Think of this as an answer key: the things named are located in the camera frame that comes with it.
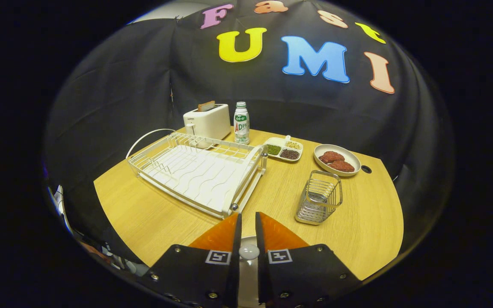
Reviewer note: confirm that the black backdrop cloth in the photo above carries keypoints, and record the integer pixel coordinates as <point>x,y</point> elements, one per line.
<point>122,85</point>

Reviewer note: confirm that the red meat patty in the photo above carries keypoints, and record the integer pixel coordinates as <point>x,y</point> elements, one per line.
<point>331,157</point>
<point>343,166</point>

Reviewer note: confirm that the pile of yellow beans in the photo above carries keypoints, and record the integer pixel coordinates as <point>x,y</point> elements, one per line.
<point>293,145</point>

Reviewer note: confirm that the beige plate with meat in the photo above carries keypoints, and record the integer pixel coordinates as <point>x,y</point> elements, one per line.
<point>347,155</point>

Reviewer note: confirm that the beige round plate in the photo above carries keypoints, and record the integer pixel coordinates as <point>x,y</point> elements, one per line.
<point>248,282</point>

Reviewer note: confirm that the white divided tray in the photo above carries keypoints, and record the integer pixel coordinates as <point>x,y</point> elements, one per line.
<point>275,140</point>

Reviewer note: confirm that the white toaster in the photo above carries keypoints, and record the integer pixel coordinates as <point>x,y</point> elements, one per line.
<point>208,122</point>

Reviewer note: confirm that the white bottle with green label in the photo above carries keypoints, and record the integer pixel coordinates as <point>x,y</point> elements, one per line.
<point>241,126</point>

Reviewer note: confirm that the pile of dark beans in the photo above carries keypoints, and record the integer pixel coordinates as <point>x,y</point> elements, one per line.
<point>289,154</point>

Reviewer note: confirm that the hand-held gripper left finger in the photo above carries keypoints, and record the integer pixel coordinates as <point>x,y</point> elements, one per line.
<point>233,278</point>

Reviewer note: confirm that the pile of green beans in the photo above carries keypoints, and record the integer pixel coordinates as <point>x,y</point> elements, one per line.
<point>273,149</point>

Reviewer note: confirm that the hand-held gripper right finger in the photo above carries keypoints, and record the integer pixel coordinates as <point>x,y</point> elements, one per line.
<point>263,278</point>

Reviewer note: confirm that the bread slice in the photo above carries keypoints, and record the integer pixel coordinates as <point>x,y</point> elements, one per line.
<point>206,106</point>

